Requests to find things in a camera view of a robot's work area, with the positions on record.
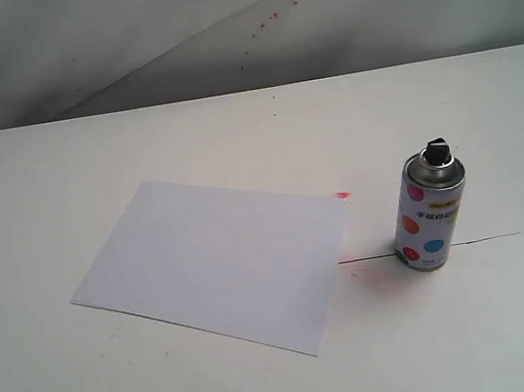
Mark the white polka dot spray can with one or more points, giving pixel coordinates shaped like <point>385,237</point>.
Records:
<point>431,189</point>

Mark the white paper sheet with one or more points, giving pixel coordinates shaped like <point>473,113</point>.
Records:
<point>246,264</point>

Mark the white backdrop sheet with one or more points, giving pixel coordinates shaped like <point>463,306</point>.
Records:
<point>63,59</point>

